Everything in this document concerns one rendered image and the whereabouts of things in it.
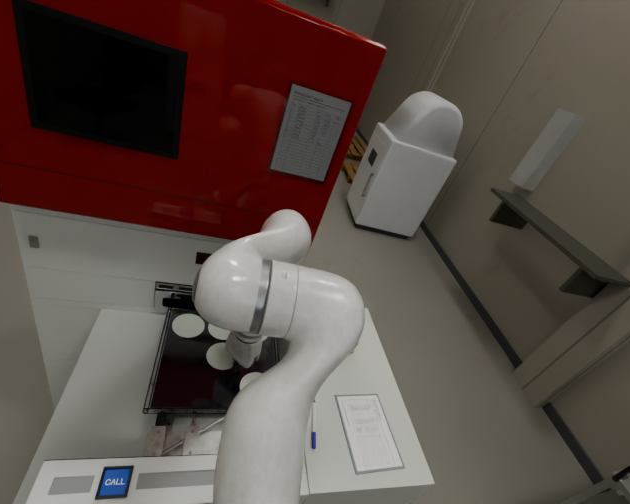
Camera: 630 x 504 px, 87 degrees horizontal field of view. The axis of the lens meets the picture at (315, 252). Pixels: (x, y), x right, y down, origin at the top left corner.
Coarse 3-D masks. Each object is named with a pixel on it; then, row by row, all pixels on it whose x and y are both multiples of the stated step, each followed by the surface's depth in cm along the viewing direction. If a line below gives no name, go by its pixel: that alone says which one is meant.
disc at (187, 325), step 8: (176, 320) 110; (184, 320) 111; (192, 320) 112; (200, 320) 113; (176, 328) 107; (184, 328) 108; (192, 328) 109; (200, 328) 110; (184, 336) 106; (192, 336) 107
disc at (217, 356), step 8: (216, 344) 107; (224, 344) 108; (208, 352) 104; (216, 352) 105; (224, 352) 106; (208, 360) 102; (216, 360) 103; (224, 360) 104; (232, 360) 105; (216, 368) 101; (224, 368) 101
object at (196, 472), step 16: (48, 464) 66; (64, 464) 67; (80, 464) 68; (96, 464) 69; (112, 464) 70; (128, 464) 70; (144, 464) 71; (160, 464) 72; (176, 464) 73; (192, 464) 74; (208, 464) 75; (304, 464) 81; (48, 480) 64; (64, 480) 65; (80, 480) 66; (96, 480) 67; (128, 480) 69; (144, 480) 69; (160, 480) 70; (176, 480) 71; (192, 480) 72; (208, 480) 73; (304, 480) 79; (32, 496) 62; (48, 496) 63; (64, 496) 63; (80, 496) 64; (128, 496) 66; (144, 496) 67; (160, 496) 68; (176, 496) 69; (192, 496) 70; (208, 496) 70; (304, 496) 77
